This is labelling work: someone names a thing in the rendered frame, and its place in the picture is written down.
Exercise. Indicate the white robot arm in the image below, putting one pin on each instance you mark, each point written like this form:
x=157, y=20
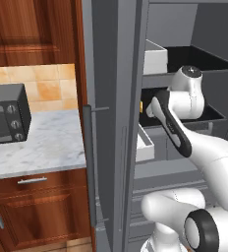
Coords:
x=214, y=164

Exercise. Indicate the yellow cheese block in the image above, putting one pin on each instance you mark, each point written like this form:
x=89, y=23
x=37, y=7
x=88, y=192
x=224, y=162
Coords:
x=141, y=106

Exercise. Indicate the white fridge door bin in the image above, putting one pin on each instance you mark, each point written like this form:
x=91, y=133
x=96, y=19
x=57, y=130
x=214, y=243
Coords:
x=144, y=147
x=154, y=59

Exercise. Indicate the grey fridge door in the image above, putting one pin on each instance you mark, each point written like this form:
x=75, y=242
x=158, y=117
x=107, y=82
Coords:
x=114, y=65

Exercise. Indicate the black fridge shelf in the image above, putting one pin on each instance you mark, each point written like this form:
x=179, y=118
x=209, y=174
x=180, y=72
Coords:
x=214, y=114
x=198, y=57

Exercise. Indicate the wooden base cabinet door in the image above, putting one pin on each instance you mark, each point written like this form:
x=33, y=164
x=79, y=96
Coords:
x=44, y=220

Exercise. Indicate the grey fridge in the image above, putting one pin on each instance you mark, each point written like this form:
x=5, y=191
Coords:
x=171, y=23

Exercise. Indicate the wooden drawer front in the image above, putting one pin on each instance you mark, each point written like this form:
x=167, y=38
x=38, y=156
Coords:
x=63, y=183

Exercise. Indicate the black toaster oven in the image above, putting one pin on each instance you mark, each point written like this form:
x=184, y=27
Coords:
x=4, y=114

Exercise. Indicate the wooden wall cabinet door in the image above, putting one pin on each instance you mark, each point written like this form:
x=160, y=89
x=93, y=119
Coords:
x=27, y=29

